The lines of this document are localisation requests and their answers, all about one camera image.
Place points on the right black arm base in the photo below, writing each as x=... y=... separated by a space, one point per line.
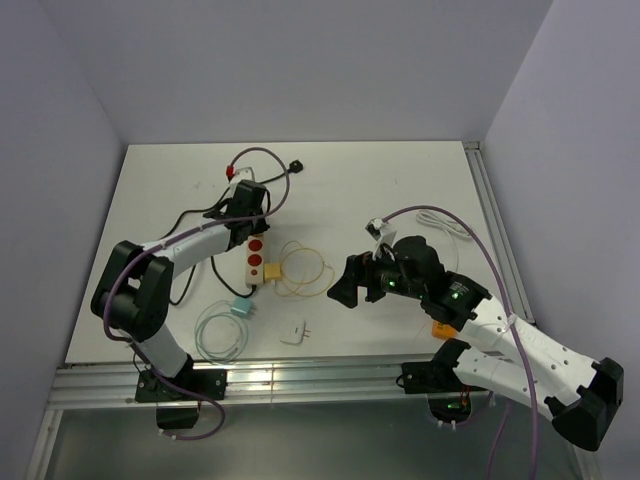
x=436 y=376

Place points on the aluminium right side rail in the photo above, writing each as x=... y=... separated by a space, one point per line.
x=499 y=238

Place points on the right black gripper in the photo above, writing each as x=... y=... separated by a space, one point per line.
x=355 y=273

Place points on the beige red power strip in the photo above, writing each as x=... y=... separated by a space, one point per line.
x=255 y=260

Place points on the orange-yellow charger with cable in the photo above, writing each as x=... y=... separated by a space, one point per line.
x=272 y=272

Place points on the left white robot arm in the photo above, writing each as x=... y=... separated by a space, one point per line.
x=132 y=297

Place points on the orange power strip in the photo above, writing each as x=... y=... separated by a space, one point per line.
x=442 y=331

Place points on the aluminium front rail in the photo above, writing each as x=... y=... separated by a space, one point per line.
x=112 y=386

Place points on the aluminium rail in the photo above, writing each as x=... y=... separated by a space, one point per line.
x=499 y=238
x=112 y=386

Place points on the light teal charger with cable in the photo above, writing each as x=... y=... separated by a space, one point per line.
x=243 y=308

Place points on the white flat charger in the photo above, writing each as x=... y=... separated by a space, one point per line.
x=293 y=331

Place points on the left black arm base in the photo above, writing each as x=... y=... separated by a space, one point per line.
x=179 y=401

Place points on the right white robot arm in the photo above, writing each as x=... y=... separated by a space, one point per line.
x=491 y=350

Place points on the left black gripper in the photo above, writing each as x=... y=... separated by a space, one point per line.
x=263 y=228

